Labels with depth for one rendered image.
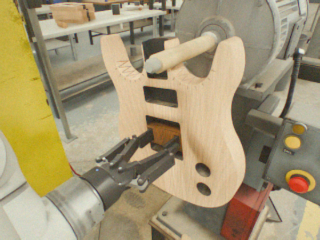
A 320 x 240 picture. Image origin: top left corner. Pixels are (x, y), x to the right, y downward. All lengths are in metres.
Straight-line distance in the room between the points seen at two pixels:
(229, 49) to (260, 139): 0.52
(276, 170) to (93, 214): 0.44
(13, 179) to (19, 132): 0.97
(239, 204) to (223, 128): 0.62
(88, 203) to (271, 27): 0.47
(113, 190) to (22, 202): 0.13
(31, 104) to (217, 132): 1.03
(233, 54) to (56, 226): 0.35
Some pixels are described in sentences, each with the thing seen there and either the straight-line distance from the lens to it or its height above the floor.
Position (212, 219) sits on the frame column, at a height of 0.37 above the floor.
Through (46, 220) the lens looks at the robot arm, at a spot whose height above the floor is 1.10.
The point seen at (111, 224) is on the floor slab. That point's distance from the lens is 1.63.
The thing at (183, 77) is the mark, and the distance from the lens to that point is 0.44.
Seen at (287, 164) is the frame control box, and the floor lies 1.00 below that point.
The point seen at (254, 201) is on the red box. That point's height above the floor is 0.62.
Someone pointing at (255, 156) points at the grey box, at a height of 0.82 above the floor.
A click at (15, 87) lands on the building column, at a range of 1.22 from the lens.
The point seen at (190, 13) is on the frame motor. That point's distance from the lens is 0.58.
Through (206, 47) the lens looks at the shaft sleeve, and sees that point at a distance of 0.48.
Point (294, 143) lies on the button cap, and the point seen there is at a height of 1.07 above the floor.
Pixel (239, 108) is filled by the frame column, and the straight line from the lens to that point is 0.76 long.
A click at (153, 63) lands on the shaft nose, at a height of 1.26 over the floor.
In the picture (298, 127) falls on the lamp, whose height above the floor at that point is 1.11.
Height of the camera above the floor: 1.38
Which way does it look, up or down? 34 degrees down
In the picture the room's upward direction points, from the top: straight up
